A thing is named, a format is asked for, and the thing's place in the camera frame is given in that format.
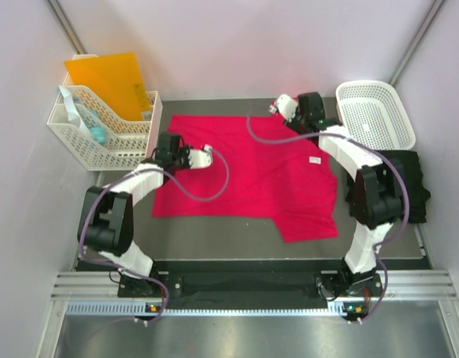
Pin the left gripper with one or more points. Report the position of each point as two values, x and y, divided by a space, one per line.
185 151

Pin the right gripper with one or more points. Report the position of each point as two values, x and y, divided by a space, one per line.
292 124

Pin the red t shirt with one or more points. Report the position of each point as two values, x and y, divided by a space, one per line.
291 184

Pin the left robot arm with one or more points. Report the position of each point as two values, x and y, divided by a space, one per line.
106 221

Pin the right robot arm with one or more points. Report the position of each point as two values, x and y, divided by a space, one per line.
359 263

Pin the white plastic basket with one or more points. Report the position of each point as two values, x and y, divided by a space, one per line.
374 115

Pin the white file organizer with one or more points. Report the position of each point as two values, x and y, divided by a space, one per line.
127 142

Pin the teal object in organizer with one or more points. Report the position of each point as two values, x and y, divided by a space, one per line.
96 132

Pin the orange plastic folder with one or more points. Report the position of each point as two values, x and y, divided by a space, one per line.
116 79

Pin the black folded t shirt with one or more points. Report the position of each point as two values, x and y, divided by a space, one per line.
416 186

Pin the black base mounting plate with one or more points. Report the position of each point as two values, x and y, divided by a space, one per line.
217 286

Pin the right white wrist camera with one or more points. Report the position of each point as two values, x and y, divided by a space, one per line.
287 107

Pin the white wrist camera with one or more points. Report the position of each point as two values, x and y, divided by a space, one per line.
287 107
200 158

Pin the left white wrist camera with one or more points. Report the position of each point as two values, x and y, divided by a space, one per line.
200 158

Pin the aluminium frame rail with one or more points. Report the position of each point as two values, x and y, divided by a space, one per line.
424 285

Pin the grey slotted cable duct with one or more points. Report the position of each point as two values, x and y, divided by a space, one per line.
145 309

